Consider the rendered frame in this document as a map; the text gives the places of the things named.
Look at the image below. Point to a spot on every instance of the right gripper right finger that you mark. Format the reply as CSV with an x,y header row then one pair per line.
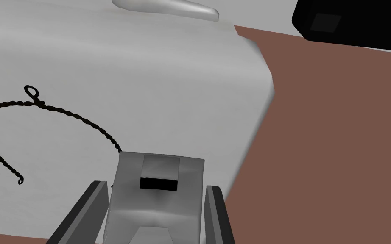
x,y
216,220

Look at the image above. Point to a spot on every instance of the pale grey flat object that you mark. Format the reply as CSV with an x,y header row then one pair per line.
x,y
168,8

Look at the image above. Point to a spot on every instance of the black box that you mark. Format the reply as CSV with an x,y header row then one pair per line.
x,y
368,23

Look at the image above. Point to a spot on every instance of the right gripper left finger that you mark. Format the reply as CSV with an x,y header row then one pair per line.
x,y
87,217

